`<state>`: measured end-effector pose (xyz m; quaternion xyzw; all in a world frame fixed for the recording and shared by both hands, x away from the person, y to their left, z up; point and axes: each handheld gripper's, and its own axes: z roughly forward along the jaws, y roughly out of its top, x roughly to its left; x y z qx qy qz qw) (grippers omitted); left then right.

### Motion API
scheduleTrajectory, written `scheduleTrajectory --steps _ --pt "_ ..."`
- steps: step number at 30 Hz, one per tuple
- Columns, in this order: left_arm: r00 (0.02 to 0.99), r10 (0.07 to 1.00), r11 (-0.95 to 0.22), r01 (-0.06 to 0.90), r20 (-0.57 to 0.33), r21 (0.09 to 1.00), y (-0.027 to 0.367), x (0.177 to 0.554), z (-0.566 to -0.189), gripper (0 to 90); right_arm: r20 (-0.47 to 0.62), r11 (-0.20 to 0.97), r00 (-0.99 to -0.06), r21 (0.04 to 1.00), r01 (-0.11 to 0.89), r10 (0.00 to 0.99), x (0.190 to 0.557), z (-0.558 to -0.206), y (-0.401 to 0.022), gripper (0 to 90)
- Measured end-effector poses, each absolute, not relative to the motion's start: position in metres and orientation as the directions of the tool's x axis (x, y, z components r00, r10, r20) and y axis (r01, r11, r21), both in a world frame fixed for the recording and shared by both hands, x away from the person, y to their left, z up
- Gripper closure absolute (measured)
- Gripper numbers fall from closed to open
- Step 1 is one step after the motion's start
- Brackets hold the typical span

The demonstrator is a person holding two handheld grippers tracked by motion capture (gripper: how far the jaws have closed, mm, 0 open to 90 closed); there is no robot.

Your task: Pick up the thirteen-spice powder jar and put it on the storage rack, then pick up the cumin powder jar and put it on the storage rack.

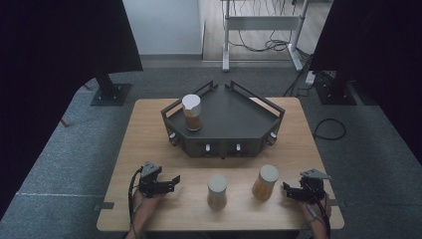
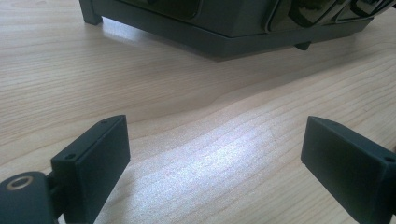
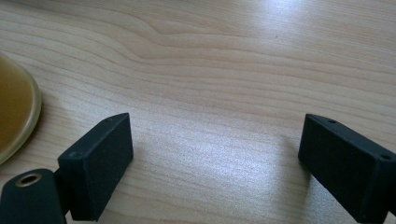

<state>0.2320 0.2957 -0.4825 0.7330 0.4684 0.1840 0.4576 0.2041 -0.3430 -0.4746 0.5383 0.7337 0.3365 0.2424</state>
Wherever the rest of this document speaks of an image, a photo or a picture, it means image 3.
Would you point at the wide jar with orange contents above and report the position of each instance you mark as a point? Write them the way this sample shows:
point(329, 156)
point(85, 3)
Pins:
point(15, 105)

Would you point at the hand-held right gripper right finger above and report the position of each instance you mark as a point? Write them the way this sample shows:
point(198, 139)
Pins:
point(348, 168)

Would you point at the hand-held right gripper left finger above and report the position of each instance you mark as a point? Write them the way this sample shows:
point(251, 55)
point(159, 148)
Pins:
point(96, 168)

